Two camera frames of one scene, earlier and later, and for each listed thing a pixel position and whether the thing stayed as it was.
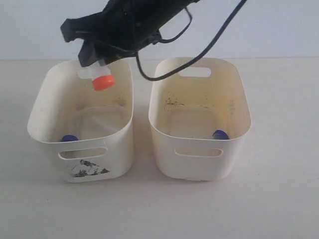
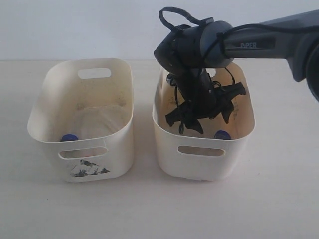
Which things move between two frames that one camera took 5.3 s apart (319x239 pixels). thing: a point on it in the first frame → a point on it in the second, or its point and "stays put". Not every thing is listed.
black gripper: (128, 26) → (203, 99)
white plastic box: (94, 129) stays put
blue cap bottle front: (69, 138) stays put
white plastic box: (199, 120) stays put
